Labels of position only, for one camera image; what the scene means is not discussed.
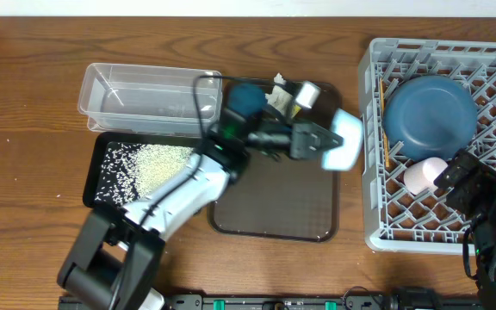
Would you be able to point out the brown serving tray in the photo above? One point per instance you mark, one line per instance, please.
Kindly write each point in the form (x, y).
(280, 197)

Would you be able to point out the blue plate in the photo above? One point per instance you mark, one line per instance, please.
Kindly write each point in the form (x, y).
(432, 117)

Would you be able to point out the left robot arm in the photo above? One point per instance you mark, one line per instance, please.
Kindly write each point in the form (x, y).
(118, 251)

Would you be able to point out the clear plastic bin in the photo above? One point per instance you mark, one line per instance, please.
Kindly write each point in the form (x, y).
(149, 99)

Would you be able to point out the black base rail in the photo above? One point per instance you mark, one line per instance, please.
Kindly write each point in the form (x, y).
(408, 298)

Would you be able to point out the yellow green snack wrapper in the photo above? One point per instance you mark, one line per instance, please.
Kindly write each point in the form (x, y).
(294, 111)

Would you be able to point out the white tissue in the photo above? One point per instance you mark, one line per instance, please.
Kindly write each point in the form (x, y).
(281, 94)

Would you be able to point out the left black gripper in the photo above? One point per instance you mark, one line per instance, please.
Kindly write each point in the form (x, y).
(300, 143)

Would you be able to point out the black plastic tray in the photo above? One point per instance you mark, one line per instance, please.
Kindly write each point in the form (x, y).
(101, 146)

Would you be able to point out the grey dishwasher rack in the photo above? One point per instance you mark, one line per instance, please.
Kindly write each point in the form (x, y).
(394, 218)

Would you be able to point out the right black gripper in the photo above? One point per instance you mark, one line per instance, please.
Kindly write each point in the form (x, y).
(483, 182)

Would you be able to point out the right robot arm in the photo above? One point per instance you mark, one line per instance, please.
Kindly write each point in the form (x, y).
(479, 254)

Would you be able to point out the light blue rice bowl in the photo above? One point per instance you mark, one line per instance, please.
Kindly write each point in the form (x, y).
(350, 129)

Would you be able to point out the white rice grains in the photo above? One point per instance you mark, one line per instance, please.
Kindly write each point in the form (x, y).
(129, 171)

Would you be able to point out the pink cup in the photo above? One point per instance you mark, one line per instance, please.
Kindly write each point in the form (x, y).
(421, 176)

